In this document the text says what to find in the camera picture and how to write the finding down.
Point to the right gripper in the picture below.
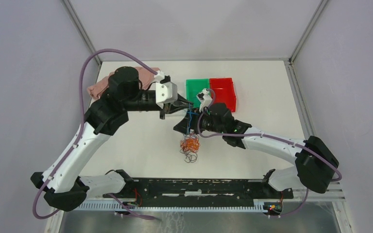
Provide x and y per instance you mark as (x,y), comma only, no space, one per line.
(182,125)

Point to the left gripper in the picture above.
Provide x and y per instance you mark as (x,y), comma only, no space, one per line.
(170,108)

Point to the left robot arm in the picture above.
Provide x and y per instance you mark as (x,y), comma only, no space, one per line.
(62,185)

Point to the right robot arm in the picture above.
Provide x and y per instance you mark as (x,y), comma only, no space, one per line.
(313,164)

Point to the green plastic bin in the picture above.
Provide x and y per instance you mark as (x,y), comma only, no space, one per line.
(193,88)

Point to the red plastic bin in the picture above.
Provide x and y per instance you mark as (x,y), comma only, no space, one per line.
(224,92)

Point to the pink cloth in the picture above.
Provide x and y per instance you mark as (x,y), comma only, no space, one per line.
(95,91)

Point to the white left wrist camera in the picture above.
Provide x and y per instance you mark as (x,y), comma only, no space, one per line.
(166,93)

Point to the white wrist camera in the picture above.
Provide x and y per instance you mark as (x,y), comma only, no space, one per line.
(166,93)
(205,98)

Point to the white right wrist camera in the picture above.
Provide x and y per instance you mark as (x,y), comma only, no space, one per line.
(205,98)

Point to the aluminium frame rail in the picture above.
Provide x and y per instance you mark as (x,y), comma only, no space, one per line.
(334,196)

